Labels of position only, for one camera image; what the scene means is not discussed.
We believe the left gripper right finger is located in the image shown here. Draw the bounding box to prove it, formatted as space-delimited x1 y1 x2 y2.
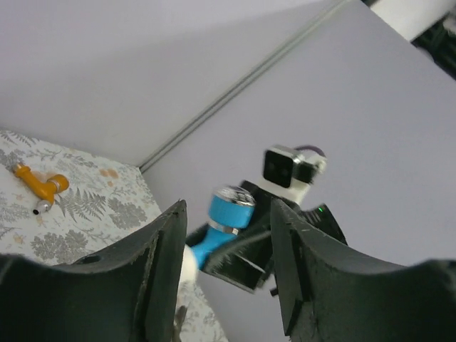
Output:
271 200 455 341

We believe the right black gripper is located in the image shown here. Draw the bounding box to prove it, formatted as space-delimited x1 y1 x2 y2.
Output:
202 180 348 293

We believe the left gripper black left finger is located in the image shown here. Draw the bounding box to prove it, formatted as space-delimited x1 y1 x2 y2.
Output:
1 200 187 341

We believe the blue plastic faucet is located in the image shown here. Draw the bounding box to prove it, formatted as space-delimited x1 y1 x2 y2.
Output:
191 185 256 270

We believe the white plastic elbow fitting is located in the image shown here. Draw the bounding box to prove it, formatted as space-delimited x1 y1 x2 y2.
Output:
179 245 199 286

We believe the floral patterned mat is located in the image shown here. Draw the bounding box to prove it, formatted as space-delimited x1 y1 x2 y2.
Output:
1 130 226 341

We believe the orange plastic faucet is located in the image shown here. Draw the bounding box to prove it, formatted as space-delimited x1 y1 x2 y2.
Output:
13 163 69 215

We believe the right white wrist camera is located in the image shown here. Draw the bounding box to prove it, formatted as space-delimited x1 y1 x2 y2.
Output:
257 145 327 204

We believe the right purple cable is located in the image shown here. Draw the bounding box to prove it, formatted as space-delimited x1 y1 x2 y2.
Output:
294 144 327 157

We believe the right aluminium frame post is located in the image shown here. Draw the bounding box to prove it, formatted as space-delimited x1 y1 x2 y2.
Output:
139 1 350 173

